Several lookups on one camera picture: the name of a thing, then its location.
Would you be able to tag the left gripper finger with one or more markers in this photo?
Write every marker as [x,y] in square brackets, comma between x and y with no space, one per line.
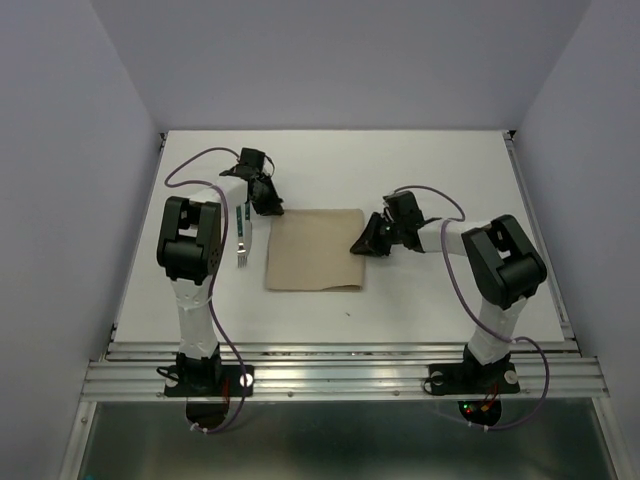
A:
[260,206]
[273,200]

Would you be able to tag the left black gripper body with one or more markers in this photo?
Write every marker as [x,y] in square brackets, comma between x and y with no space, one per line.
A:
[262,180]

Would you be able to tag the aluminium rail frame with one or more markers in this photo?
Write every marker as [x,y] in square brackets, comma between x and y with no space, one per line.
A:
[339,375]

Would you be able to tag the silver knife teal handle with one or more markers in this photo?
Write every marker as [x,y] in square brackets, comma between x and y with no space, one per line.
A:
[247,226]

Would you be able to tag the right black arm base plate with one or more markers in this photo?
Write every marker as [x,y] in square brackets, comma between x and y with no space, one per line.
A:
[466,380]

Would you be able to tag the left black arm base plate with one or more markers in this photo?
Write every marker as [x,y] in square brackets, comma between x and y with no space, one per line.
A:
[230,382]

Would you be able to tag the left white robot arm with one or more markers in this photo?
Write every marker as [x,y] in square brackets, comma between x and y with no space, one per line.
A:
[193,235]

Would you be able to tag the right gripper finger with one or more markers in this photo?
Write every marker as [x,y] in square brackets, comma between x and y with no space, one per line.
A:
[374,248]
[374,229]

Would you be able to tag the silver fork teal handle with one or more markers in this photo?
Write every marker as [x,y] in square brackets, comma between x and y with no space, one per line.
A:
[242,244]

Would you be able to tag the beige cloth napkin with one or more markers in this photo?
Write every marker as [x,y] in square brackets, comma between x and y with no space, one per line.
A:
[309,251]

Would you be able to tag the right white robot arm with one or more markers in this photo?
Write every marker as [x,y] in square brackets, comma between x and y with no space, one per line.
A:
[506,266]

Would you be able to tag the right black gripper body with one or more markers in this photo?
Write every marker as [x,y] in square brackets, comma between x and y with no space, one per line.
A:
[393,228]

